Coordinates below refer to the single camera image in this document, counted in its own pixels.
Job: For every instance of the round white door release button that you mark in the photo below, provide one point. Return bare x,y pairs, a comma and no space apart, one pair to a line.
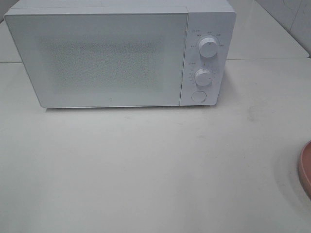
199,96

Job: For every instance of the pink round plate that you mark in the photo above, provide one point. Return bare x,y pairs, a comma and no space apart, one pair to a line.
304,168

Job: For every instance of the white microwave door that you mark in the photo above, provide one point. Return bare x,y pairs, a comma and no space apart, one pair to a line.
102,60

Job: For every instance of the lower white microwave knob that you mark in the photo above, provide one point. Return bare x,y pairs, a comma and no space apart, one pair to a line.
203,77

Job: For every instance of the white microwave knob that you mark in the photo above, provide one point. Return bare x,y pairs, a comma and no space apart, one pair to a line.
203,77
208,46

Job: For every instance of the upper white microwave knob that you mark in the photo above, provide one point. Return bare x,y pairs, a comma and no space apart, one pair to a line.
208,46

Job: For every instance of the white microwave oven body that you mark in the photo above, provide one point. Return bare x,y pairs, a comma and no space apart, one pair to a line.
204,18

